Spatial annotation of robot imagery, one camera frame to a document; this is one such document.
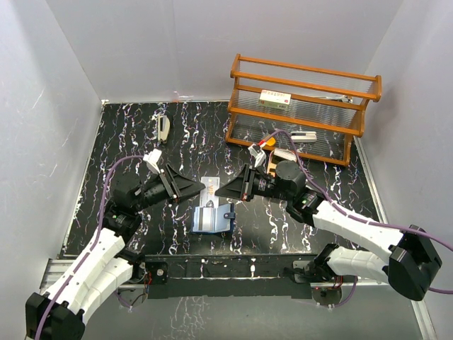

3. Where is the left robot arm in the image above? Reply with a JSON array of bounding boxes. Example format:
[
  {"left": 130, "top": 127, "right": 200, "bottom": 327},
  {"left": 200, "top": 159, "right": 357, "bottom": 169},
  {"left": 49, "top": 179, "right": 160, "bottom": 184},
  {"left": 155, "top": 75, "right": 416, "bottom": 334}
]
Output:
[{"left": 25, "top": 165, "right": 205, "bottom": 339}]

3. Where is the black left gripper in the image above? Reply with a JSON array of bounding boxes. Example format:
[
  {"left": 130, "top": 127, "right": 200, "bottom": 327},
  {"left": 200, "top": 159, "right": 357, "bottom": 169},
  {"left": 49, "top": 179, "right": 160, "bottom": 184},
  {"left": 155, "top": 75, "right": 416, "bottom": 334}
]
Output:
[{"left": 133, "top": 164, "right": 205, "bottom": 212}]

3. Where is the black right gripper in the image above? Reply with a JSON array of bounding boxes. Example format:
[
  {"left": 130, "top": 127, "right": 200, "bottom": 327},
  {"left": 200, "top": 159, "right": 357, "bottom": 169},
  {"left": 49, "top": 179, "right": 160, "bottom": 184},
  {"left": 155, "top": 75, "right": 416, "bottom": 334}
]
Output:
[{"left": 215, "top": 164, "right": 292, "bottom": 202}]

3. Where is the aluminium front rail frame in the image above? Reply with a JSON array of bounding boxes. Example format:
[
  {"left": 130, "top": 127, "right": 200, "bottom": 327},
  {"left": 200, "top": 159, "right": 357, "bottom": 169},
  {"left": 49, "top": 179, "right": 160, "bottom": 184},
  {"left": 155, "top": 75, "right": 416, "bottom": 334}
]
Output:
[{"left": 26, "top": 256, "right": 438, "bottom": 340}]

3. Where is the white small stapler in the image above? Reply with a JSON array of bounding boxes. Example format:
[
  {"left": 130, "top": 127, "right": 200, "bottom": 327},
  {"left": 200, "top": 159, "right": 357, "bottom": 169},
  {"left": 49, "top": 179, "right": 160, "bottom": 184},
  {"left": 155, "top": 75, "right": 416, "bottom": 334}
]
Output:
[{"left": 290, "top": 131, "right": 317, "bottom": 143}]

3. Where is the white red small box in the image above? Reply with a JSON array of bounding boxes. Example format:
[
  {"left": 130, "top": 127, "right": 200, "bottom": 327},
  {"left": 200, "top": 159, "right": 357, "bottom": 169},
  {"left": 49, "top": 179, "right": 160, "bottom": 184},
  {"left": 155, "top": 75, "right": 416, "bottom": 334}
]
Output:
[{"left": 258, "top": 89, "right": 291, "bottom": 110}]

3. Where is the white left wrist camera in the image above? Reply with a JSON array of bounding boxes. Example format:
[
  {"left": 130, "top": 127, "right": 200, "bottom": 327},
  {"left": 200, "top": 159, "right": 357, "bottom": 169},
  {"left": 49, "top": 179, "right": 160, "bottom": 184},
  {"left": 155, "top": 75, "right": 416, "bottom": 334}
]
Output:
[{"left": 143, "top": 149, "right": 162, "bottom": 174}]

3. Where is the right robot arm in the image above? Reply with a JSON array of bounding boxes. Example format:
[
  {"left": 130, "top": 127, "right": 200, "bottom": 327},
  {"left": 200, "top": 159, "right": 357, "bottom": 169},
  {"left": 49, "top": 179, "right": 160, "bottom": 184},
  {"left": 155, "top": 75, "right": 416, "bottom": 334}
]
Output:
[{"left": 215, "top": 160, "right": 442, "bottom": 301}]

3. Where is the stack of silver cards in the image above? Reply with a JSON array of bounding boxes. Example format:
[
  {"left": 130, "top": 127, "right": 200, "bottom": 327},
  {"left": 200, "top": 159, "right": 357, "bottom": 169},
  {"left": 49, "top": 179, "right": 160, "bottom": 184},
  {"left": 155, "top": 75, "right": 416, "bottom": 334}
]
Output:
[{"left": 273, "top": 149, "right": 297, "bottom": 162}]

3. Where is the blue card holder wallet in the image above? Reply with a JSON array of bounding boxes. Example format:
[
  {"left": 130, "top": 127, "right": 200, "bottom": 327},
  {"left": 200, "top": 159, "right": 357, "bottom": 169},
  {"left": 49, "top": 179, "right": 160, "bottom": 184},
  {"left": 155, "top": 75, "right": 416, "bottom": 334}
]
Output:
[{"left": 190, "top": 203, "right": 236, "bottom": 234}]

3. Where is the beige oval card tray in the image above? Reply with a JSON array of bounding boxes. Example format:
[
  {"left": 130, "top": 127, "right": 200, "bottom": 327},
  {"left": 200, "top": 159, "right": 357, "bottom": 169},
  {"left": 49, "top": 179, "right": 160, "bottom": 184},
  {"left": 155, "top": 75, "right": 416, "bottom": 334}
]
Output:
[{"left": 267, "top": 148, "right": 284, "bottom": 177}]

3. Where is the white and black stapler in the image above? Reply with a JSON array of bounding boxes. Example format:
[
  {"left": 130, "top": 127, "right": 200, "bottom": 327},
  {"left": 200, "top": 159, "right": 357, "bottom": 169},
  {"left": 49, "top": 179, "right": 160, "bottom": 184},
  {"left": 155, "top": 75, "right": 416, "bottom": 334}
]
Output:
[{"left": 157, "top": 113, "right": 171, "bottom": 143}]

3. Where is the yellow and grey tape measure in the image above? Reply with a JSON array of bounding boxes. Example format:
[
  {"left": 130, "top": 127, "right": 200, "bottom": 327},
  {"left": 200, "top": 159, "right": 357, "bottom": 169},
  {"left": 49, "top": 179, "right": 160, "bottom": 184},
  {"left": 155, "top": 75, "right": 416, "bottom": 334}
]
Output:
[{"left": 265, "top": 137, "right": 276, "bottom": 147}]

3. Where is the white VIP card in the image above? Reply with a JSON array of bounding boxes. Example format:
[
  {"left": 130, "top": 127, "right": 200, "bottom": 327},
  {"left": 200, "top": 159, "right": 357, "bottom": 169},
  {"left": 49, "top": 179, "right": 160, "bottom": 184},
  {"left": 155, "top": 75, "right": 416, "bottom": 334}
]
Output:
[{"left": 200, "top": 176, "right": 220, "bottom": 208}]

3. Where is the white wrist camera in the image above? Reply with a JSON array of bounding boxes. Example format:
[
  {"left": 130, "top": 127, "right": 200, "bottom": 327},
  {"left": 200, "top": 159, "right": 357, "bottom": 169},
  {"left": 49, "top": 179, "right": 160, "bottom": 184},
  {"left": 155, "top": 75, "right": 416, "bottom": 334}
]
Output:
[
  {"left": 248, "top": 143, "right": 266, "bottom": 168},
  {"left": 143, "top": 149, "right": 162, "bottom": 174}
]

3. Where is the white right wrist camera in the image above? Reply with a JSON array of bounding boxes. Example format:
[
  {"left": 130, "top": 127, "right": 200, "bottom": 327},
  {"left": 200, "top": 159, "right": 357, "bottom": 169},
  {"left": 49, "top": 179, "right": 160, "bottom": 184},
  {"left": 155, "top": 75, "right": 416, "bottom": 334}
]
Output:
[{"left": 248, "top": 143, "right": 266, "bottom": 168}]

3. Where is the orange wooden shelf rack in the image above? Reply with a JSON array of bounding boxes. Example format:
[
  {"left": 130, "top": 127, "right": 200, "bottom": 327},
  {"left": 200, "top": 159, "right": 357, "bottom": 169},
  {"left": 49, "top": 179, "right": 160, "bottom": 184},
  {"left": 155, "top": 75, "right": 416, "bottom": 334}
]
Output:
[{"left": 225, "top": 54, "right": 382, "bottom": 166}]

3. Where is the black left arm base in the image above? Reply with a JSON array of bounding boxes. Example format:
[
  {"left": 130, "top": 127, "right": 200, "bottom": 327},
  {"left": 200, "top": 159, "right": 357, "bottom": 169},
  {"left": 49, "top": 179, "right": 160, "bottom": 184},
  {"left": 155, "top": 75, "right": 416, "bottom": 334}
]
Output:
[{"left": 115, "top": 261, "right": 168, "bottom": 311}]

